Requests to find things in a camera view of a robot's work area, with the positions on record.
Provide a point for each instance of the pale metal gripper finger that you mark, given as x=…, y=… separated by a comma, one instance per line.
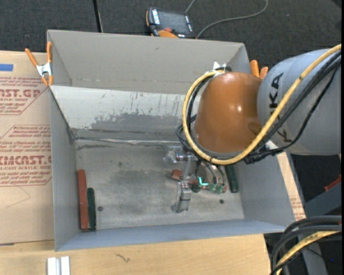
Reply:
x=183, y=199
x=172, y=156

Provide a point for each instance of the red-brown flat block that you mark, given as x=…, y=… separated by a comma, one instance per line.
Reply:
x=176, y=175
x=83, y=199

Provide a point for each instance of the grey metal bin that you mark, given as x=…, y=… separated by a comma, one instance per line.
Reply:
x=137, y=182

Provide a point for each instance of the dark green flat block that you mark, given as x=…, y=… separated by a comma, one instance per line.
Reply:
x=232, y=179
x=91, y=208

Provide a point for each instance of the brown cardboard board red print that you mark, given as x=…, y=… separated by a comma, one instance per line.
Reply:
x=23, y=182

